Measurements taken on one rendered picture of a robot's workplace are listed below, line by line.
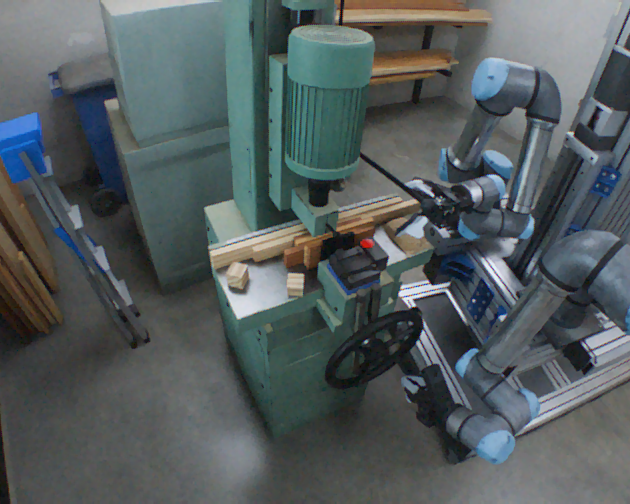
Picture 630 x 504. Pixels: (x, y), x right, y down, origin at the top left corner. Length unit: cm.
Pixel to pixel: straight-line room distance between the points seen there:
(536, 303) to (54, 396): 196
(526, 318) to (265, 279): 62
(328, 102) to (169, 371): 149
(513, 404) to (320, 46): 85
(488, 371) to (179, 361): 144
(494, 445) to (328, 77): 81
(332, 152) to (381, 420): 128
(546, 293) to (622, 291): 15
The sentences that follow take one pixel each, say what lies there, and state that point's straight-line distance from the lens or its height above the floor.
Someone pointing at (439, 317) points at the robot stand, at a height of 21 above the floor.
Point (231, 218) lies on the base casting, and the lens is 138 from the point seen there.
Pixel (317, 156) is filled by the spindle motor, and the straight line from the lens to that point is 88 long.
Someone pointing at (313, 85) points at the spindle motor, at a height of 138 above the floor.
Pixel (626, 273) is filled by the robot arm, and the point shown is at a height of 128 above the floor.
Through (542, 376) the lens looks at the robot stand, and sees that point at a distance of 199.
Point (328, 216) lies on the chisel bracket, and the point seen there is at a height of 103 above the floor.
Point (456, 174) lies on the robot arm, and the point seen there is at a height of 99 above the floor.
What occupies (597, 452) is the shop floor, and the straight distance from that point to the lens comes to 225.
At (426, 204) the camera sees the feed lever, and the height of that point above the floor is 117.
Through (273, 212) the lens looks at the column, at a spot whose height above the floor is 89.
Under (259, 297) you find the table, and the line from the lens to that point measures 100.
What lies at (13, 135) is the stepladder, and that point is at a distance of 142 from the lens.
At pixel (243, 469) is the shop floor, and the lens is 174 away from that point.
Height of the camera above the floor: 167
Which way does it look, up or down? 44 degrees down
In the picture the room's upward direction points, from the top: 5 degrees clockwise
